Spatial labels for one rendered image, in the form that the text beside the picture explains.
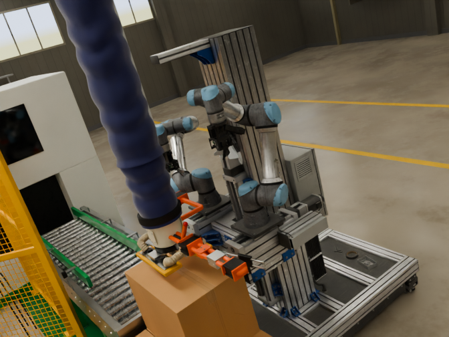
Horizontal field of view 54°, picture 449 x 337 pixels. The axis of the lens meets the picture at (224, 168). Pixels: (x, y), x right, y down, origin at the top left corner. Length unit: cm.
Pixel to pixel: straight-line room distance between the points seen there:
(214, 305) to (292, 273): 84
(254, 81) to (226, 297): 115
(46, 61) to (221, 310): 1045
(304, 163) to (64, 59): 1009
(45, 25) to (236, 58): 1005
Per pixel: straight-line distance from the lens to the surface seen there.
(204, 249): 203
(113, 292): 331
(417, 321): 326
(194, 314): 221
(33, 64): 1213
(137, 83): 207
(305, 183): 277
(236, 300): 234
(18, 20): 1215
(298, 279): 300
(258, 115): 227
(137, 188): 216
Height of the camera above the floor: 218
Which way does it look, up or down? 20 degrees down
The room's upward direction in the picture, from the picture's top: 16 degrees counter-clockwise
